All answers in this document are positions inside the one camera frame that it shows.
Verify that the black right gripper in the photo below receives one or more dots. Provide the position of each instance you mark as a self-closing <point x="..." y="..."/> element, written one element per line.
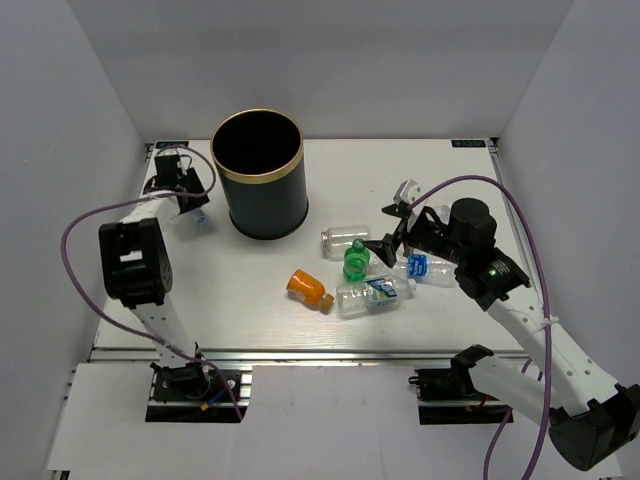
<point x="388" y="246"/>

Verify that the orange plastic bottle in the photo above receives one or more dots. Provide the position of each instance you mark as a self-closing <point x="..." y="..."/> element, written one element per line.
<point x="309" y="291"/>

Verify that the clear bottle green white label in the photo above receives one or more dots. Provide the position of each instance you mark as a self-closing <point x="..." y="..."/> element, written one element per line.
<point x="373" y="295"/>

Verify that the dark bin with gold rim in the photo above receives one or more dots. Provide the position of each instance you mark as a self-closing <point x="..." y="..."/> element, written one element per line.
<point x="259" y="157"/>

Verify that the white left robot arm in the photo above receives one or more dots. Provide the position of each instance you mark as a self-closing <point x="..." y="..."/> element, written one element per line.
<point x="135" y="263"/>

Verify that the aluminium rail front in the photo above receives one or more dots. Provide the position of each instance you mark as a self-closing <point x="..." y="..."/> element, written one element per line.
<point x="253" y="357"/>

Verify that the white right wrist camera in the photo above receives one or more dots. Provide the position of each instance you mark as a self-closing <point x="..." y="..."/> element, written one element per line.
<point x="407" y="192"/>

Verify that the blue sticker corner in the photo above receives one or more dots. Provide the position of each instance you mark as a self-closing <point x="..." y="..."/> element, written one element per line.
<point x="468" y="143"/>
<point x="160" y="145"/>

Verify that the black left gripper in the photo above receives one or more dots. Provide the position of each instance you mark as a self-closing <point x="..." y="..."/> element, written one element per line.
<point x="192" y="179"/>

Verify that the blue sticker right corner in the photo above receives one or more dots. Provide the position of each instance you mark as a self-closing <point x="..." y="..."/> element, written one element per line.
<point x="468" y="143"/>

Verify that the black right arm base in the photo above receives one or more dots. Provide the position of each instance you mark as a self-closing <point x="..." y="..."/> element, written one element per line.
<point x="446" y="395"/>

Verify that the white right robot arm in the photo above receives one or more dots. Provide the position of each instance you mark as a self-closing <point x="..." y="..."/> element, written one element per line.
<point x="589" y="415"/>

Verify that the green plastic bottle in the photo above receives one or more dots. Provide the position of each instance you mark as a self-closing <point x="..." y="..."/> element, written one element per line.
<point x="356" y="261"/>

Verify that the clear jar with silver lid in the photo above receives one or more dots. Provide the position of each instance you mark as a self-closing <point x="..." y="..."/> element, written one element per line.
<point x="336" y="240"/>

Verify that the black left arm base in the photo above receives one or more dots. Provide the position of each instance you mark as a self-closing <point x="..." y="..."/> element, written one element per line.
<point x="194" y="395"/>

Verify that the clear bottle blue label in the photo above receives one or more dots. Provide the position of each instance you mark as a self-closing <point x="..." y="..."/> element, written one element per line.
<point x="423" y="268"/>
<point x="199" y="216"/>

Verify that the blue sticker left corner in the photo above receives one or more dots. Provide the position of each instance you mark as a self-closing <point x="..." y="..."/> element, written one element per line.
<point x="160" y="145"/>

